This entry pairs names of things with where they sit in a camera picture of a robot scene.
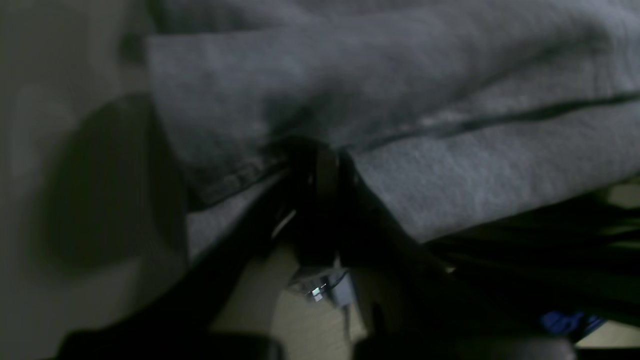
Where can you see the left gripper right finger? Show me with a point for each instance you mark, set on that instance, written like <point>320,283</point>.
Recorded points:
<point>413,308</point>

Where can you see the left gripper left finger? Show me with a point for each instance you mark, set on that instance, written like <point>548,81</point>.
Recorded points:
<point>177,326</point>

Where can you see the grey T-shirt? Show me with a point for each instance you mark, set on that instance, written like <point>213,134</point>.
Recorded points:
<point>455,112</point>

